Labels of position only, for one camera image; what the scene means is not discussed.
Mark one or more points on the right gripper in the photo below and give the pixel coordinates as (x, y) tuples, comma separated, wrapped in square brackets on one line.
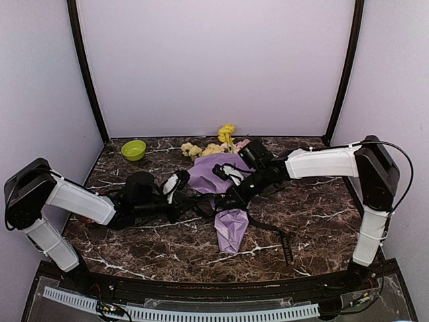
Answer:
[(236, 190)]

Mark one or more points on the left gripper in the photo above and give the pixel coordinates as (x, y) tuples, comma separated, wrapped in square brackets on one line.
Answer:
[(174, 196)]

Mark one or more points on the black printed ribbon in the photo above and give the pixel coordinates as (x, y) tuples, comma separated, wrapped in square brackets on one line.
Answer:
[(201, 206)]

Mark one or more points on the pink wrapping paper sheet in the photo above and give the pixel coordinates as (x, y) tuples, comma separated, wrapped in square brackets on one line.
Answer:
[(230, 224)]

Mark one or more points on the yellow rose stem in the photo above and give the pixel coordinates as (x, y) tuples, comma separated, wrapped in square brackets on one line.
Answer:
[(225, 135)]

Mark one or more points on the yellow daisy bunch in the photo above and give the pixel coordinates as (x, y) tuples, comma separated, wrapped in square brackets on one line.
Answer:
[(193, 151)]

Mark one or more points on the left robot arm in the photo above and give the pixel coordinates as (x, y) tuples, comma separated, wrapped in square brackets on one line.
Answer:
[(37, 186)]

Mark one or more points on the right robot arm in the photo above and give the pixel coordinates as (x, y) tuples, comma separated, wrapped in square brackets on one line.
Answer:
[(371, 172)]

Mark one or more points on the red floral dish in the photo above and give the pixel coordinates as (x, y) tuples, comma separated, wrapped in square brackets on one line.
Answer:
[(85, 220)]

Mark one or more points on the green plastic bowl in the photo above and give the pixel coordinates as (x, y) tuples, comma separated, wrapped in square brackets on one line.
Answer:
[(134, 150)]

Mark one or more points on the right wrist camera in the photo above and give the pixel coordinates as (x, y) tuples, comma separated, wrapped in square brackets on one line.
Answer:
[(255, 155)]

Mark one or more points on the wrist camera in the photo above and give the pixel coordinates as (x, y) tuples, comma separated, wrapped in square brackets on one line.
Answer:
[(139, 187), (255, 155)]

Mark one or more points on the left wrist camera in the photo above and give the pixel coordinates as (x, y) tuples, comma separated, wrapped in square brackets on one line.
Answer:
[(139, 187)]

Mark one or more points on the black front rail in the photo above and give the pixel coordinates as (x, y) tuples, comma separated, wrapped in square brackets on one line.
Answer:
[(137, 290)]

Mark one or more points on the right black frame post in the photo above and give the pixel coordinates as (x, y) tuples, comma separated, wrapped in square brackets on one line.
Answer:
[(346, 73)]

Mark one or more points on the black frame post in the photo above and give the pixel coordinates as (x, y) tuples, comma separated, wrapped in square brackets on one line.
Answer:
[(78, 39), (346, 73)]

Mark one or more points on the white slotted cable duct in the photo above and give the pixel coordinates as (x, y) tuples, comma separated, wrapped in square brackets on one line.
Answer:
[(160, 310)]

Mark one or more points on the left black frame post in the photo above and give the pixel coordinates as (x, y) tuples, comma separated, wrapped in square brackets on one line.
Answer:
[(78, 39)]

